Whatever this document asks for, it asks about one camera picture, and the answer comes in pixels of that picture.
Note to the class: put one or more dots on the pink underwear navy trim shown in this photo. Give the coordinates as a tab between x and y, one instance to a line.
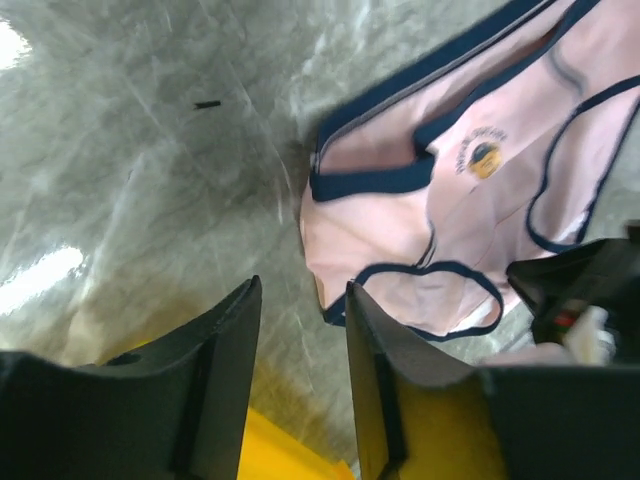
493	148

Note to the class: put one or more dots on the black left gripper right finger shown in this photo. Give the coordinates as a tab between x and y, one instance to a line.
422	414

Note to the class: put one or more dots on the yellow plastic tray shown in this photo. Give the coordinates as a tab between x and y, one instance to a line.
269	453

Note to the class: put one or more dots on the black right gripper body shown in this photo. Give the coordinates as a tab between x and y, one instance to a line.
603	273

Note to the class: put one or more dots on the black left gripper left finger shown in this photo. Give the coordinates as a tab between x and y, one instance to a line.
174	408

